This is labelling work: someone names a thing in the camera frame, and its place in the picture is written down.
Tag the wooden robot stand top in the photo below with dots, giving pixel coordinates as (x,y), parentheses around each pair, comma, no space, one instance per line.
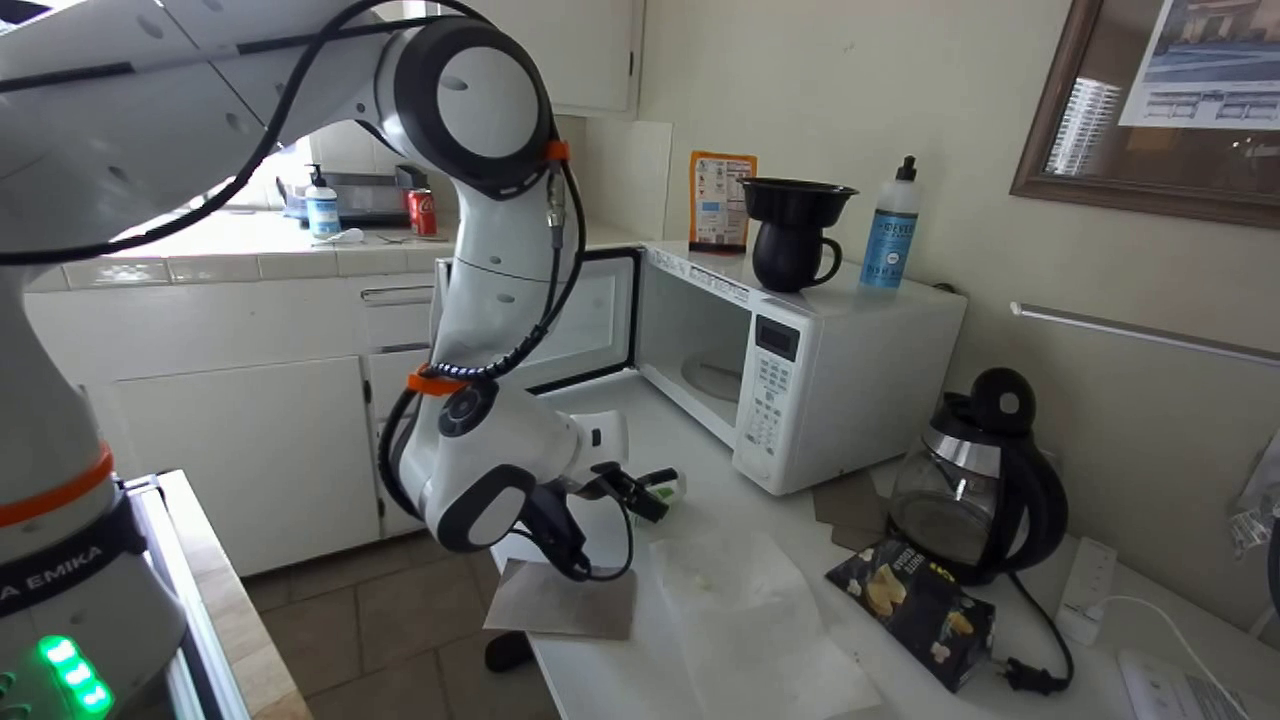
(226,601)

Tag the white microwave oven body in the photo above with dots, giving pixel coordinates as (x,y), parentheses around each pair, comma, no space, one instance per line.
(854,373)

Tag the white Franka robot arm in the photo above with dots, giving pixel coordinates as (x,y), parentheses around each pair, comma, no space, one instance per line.
(493,292)

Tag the white green scrub brush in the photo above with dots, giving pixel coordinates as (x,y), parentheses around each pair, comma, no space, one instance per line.
(666,489)

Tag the white power strip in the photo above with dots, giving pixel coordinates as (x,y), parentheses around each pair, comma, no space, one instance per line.
(1174,691)

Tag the black snack packet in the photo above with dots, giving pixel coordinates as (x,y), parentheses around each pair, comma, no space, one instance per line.
(914,609)

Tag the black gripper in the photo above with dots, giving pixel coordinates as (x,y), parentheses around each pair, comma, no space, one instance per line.
(562,524)

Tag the glass turntable plate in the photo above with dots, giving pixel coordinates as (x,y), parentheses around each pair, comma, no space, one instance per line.
(712,383)

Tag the brown framed cork board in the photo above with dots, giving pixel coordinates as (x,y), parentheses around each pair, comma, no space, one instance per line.
(1066,184)

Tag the building print poster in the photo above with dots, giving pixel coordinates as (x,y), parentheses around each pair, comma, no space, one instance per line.
(1207,66)

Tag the clear sanitizer pump bottle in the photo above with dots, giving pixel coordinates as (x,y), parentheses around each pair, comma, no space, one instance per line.
(322,206)

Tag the black mug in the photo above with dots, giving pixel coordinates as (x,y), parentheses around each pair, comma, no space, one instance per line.
(786,258)

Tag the white base cabinet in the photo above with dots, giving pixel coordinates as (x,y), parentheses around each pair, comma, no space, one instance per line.
(240,441)

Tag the blue soap bottle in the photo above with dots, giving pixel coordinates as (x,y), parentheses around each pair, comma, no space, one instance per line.
(889,235)

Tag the white paper sheet pinned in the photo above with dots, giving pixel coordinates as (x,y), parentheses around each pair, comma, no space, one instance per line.
(1080,124)

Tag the red can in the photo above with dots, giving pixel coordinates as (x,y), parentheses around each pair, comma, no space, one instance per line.
(422,215)

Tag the black coffee dripper funnel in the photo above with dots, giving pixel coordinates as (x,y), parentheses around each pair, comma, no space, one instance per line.
(797,203)

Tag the white wall rail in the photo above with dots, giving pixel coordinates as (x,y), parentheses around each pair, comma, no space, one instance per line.
(1132,329)

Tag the white power adapter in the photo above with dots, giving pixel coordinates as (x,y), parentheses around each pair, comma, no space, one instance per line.
(1091,579)

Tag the brown cloth on counter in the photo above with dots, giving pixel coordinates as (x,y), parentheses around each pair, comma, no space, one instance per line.
(562,601)

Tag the black glass electric kettle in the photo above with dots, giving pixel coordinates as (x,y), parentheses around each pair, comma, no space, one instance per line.
(983,486)

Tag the black table caster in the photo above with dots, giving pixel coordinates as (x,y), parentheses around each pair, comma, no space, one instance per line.
(506,653)

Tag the clear plastic bag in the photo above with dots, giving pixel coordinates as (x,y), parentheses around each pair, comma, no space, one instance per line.
(754,624)

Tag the orange standing card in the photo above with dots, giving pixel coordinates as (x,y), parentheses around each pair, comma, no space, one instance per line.
(721,203)

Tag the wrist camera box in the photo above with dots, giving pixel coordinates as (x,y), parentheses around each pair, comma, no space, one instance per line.
(596,432)

